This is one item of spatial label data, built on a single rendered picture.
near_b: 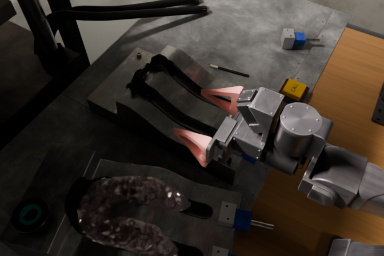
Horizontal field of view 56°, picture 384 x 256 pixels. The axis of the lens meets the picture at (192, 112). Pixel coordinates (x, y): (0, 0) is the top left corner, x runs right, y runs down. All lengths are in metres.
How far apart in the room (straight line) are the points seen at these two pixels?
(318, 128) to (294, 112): 0.04
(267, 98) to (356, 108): 0.75
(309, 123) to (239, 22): 0.96
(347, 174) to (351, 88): 0.75
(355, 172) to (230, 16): 1.00
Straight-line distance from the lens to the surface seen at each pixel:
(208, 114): 1.02
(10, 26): 1.60
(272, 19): 1.47
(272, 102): 0.52
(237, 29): 1.41
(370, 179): 0.59
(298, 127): 0.51
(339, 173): 0.58
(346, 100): 1.26
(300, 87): 1.20
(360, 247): 0.82
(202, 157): 0.60
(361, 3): 2.61
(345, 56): 1.41
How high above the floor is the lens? 1.71
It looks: 53 degrees down
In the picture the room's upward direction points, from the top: straight up
